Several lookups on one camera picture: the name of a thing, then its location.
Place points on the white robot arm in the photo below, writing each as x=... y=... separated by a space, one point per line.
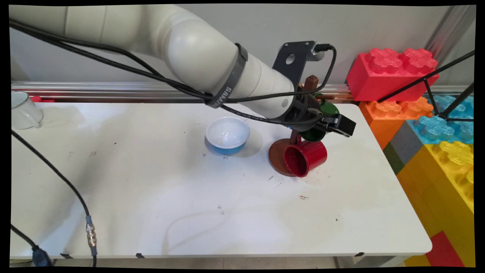
x=189 y=49

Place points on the white enamel mug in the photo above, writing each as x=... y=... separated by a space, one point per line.
x=23 y=112

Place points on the giant yellow toy brick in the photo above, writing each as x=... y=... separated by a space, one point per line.
x=439 y=189

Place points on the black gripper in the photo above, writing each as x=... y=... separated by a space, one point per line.
x=303 y=110

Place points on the giant dark green toy brick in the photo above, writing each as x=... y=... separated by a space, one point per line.
x=394 y=159

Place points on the horizontal aluminium rail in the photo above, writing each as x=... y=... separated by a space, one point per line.
x=75 y=91

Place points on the red enamel mug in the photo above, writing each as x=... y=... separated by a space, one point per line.
x=306 y=157

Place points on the giant grey toy brick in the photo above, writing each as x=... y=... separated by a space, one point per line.
x=407 y=142

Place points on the giant red toy brick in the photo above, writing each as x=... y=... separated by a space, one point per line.
x=382 y=77

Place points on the green enamel mug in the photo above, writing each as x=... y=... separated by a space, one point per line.
x=330 y=108

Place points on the slanted aluminium profile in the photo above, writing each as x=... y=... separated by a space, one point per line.
x=451 y=26

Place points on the giant light blue toy brick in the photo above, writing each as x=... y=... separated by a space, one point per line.
x=435 y=131

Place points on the black tripod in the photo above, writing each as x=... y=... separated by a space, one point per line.
x=428 y=77

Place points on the brown wooden mug tree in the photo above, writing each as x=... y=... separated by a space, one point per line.
x=280 y=155

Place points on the giant orange toy brick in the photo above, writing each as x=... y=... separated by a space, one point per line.
x=382 y=121

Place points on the flat red toy brick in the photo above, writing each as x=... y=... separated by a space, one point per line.
x=443 y=252

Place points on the blue and white bowl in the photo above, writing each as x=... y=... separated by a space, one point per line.
x=227 y=134

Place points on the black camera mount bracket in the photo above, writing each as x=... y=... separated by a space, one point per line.
x=290 y=62

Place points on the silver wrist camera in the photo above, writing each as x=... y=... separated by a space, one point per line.
x=320 y=53

